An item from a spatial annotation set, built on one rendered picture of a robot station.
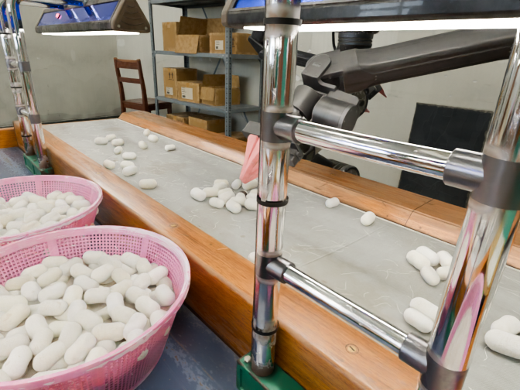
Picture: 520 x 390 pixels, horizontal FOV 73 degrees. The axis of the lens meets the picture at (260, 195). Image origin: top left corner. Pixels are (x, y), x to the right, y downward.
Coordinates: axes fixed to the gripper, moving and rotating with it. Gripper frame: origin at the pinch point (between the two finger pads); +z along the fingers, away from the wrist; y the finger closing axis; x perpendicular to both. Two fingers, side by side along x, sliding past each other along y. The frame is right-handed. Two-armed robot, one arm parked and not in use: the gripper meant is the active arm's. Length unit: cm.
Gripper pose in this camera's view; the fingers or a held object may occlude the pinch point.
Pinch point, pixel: (244, 177)
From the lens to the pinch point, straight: 59.2
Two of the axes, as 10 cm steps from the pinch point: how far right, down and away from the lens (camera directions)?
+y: 6.9, 3.0, -6.6
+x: 4.3, 5.7, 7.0
